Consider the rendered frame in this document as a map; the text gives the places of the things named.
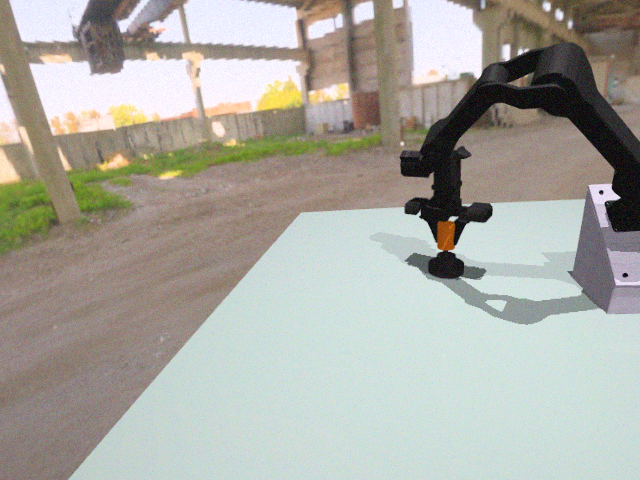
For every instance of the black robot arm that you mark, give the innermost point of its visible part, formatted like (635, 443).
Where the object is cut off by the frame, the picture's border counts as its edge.
(563, 85)

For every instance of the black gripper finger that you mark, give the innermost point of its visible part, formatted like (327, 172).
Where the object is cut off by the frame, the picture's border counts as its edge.
(432, 224)
(459, 226)

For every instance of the dark grey round pedestal with short shaft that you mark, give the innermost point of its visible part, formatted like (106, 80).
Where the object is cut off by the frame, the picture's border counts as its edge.
(446, 265)

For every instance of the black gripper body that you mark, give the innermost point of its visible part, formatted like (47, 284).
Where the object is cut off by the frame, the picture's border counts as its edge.
(477, 212)

